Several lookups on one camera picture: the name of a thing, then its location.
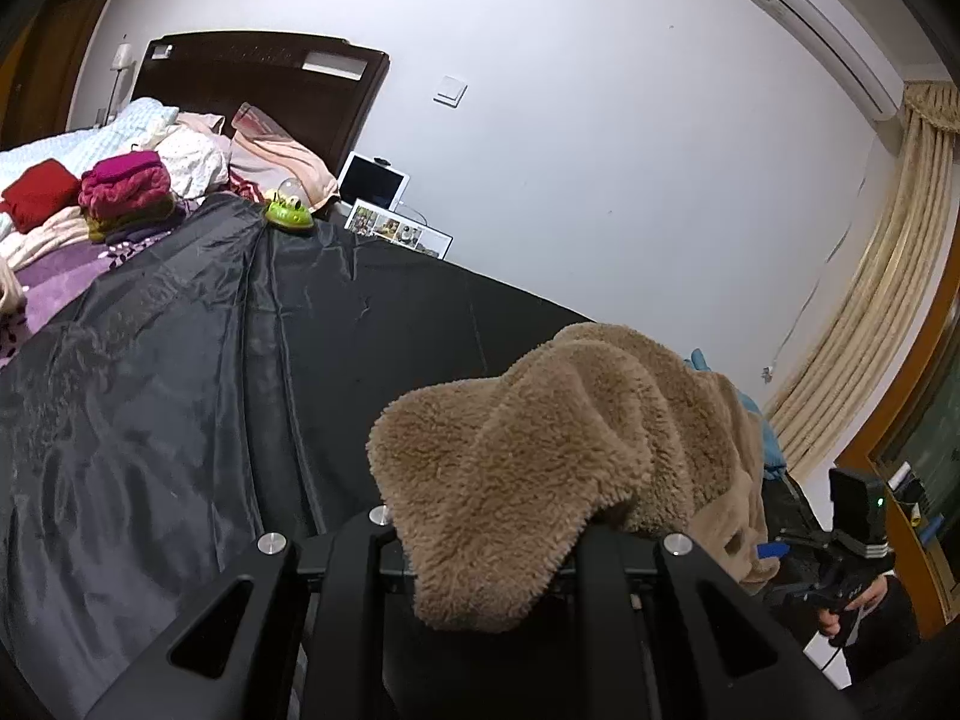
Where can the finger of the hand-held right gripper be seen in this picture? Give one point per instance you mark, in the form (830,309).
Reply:
(771,550)

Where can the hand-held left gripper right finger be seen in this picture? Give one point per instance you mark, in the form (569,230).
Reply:
(607,600)

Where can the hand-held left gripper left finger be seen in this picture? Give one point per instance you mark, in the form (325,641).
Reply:
(352,577)

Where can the teal fleece garment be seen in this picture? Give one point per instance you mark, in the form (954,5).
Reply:
(769,442)

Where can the brown fleece garment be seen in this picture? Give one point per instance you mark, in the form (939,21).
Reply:
(525,450)

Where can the person's right forearm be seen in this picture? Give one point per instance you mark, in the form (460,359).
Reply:
(892,622)

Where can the magenta clothes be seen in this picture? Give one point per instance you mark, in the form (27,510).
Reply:
(124,180)

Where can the person's right hand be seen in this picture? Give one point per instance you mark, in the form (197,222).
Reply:
(871,594)

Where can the beige curtain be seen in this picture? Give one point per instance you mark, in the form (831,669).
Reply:
(862,315)

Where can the black cover cloth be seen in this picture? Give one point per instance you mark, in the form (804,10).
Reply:
(187,390)

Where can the green toy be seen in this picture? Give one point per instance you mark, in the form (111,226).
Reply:
(289,214)

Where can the white tablet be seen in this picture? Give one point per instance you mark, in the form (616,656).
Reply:
(373,180)

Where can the bed with purple sheet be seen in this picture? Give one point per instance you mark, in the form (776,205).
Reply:
(60,277)

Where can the pink blanket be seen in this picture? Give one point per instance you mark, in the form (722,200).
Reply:
(285,157)

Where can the cream cloth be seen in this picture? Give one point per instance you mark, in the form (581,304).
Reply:
(45,240)

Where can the red folded cloth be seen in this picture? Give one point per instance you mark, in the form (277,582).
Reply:
(41,191)

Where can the white air conditioner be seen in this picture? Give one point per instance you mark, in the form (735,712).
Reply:
(817,15)

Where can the dark wooden headboard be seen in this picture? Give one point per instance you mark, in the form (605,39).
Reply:
(262,82)

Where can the light blue blanket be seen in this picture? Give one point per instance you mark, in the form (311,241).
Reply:
(90,139)

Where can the wooden wardrobe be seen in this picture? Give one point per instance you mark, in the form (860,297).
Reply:
(52,52)

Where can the wooden door frame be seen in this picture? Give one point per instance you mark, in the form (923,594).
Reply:
(900,405)

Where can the photo collage frame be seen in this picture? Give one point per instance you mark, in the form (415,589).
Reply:
(397,227)

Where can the white wall switch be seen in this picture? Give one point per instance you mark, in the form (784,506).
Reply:
(451,91)

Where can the white wall lamp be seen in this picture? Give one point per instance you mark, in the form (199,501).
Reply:
(122,56)

